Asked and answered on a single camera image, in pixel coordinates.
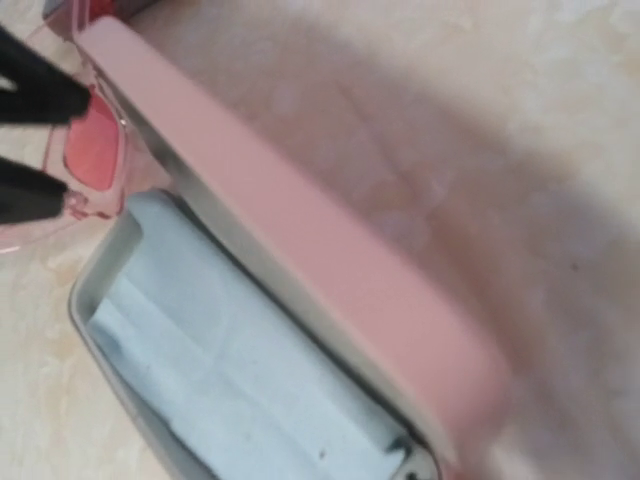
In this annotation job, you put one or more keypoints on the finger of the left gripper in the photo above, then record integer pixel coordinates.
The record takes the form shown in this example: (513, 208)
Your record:
(40, 92)
(29, 195)

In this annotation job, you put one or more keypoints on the red lens sunglasses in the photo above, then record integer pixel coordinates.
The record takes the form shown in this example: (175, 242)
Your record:
(90, 154)

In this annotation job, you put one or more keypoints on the large blue cleaning cloth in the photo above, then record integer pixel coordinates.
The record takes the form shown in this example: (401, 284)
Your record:
(226, 369)

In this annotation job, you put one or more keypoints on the pink glasses case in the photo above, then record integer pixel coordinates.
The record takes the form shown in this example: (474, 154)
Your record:
(363, 301)

